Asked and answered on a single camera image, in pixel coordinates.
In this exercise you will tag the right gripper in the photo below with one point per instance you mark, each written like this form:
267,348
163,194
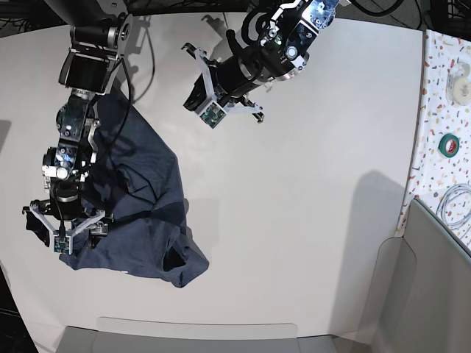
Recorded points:
69,210

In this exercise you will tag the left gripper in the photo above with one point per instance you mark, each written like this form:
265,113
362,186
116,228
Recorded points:
228,83

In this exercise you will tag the dark blue t-shirt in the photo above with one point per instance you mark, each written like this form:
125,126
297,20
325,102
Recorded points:
140,184

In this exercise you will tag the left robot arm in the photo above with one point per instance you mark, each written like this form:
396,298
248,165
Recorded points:
272,45

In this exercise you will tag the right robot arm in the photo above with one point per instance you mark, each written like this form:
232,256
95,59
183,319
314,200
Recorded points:
99,31

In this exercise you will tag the grey chair bottom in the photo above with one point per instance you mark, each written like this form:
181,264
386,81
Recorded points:
125,335

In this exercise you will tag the grey chair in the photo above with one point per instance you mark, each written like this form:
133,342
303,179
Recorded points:
125,335
419,298

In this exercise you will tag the terrazzo patterned side table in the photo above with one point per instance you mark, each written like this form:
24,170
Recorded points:
443,184

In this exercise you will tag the green tape roll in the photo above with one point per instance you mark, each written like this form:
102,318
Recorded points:
449,145

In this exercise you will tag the clear tape dispenser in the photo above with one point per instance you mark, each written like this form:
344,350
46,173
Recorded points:
458,85

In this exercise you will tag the grey chair right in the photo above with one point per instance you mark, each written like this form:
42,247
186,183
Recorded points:
419,298

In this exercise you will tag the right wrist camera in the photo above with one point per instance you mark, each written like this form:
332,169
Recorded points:
63,244

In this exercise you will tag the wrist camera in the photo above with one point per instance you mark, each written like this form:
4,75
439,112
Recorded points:
212,114
63,244

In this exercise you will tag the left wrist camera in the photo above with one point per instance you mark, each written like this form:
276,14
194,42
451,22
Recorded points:
212,114

